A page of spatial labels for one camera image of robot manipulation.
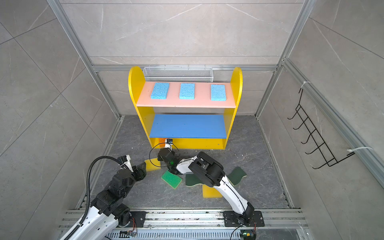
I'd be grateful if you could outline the dark green wavy sponge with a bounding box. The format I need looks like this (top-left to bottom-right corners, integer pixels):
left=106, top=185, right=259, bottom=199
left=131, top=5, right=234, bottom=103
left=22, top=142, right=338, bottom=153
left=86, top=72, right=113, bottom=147
left=185, top=174, right=203, bottom=187
left=227, top=167, right=247, bottom=186

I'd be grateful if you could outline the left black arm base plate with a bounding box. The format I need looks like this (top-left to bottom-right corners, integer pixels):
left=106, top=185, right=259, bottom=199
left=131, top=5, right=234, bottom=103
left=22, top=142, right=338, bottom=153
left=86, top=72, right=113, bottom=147
left=126, top=211, right=147, bottom=228

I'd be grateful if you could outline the yellow shelf with coloured boards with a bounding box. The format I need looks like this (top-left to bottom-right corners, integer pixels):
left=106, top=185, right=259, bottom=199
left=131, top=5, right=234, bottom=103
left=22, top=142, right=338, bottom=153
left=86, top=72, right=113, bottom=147
left=128, top=67, right=243, bottom=150

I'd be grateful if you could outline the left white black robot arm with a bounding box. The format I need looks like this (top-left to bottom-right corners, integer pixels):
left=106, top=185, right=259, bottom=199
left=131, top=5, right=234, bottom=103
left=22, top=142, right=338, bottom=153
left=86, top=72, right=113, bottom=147
left=62, top=163, right=147, bottom=240

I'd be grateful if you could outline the black wire hook rack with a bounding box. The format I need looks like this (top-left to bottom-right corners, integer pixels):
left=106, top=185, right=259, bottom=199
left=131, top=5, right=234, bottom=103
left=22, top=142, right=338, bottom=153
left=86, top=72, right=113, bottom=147
left=287, top=89, right=355, bottom=170

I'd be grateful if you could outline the aluminium rail base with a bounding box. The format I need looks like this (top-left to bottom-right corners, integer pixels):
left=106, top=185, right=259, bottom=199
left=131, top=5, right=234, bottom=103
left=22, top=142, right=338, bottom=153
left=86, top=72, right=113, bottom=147
left=58, top=209, right=313, bottom=240

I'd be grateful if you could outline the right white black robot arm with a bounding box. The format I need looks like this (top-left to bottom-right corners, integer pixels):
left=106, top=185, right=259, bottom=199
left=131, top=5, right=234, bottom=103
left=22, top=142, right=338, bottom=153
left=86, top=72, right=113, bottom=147
left=158, top=148, right=255, bottom=226

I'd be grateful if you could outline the small yellow sponge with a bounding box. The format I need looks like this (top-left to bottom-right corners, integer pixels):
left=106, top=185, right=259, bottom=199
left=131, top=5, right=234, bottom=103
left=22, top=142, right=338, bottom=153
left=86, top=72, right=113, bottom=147
left=145, top=158, right=161, bottom=172

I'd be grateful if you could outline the light blue sponge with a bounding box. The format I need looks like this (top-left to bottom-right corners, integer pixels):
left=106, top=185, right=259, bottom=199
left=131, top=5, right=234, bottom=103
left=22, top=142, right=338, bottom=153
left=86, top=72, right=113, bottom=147
left=211, top=85, right=227, bottom=102
left=179, top=83, right=195, bottom=100
left=151, top=83, right=170, bottom=100

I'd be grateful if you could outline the bright green yellow sponge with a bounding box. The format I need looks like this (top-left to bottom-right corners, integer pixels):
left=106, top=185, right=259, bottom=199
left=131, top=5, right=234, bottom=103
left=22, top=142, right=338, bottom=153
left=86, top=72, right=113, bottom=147
left=161, top=171, right=182, bottom=189

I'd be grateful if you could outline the left black corrugated cable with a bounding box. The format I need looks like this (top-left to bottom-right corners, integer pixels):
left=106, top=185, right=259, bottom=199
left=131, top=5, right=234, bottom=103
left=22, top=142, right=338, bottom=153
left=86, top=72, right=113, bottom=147
left=62, top=155, right=122, bottom=240

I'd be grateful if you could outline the large yellow sponge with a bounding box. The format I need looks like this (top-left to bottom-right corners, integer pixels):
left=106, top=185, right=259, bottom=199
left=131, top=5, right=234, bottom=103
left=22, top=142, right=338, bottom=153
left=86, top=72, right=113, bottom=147
left=202, top=185, right=223, bottom=199

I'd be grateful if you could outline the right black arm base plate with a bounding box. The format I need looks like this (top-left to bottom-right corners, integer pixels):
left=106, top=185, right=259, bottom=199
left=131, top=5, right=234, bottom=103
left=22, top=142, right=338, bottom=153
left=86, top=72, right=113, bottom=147
left=223, top=211, right=265, bottom=228

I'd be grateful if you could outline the orange yellow sponge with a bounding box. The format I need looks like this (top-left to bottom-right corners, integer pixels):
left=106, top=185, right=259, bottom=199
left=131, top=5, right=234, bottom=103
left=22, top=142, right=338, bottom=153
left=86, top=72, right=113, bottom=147
left=159, top=138, right=166, bottom=148

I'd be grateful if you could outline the right dark green wavy sponge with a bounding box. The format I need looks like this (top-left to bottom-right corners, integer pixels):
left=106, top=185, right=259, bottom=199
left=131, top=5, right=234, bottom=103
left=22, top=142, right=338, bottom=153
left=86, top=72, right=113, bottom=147
left=227, top=167, right=247, bottom=186

